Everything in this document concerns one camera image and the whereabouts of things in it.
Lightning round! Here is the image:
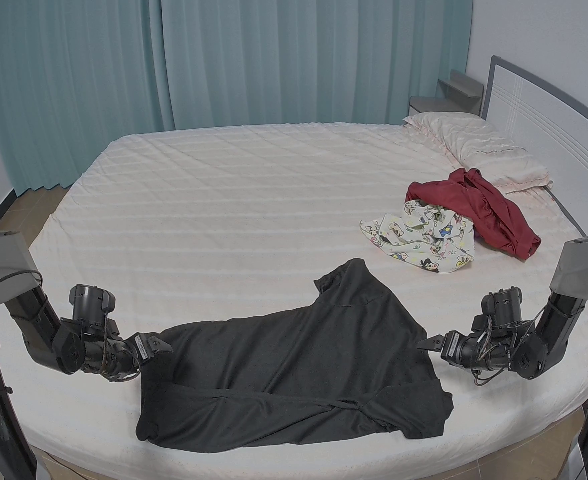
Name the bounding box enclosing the bed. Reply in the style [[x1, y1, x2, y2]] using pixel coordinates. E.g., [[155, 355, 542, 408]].
[[16, 55, 588, 469]]

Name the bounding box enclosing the white printed garment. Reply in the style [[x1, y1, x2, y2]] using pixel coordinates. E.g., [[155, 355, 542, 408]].
[[359, 199, 476, 274]]

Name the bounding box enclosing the blue-green curtain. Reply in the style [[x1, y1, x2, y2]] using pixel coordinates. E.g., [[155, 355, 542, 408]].
[[0, 0, 177, 195], [160, 0, 475, 129]]

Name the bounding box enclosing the grey bedside table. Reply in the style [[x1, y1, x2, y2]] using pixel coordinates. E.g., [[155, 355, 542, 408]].
[[409, 70, 485, 117]]

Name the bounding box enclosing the cream pillow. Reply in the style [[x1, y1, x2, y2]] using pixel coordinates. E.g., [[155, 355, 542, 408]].
[[403, 112, 554, 193]]

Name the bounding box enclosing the black T-shirt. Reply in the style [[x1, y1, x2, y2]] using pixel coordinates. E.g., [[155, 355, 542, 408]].
[[135, 258, 455, 455]]

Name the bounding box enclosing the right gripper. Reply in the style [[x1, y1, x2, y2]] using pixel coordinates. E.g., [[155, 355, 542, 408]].
[[440, 331, 514, 372]]

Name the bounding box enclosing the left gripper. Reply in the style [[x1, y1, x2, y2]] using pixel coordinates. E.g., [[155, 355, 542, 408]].
[[81, 332, 155, 382]]

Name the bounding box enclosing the dark red garment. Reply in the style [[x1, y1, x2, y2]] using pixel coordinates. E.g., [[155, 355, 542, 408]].
[[405, 168, 542, 261]]

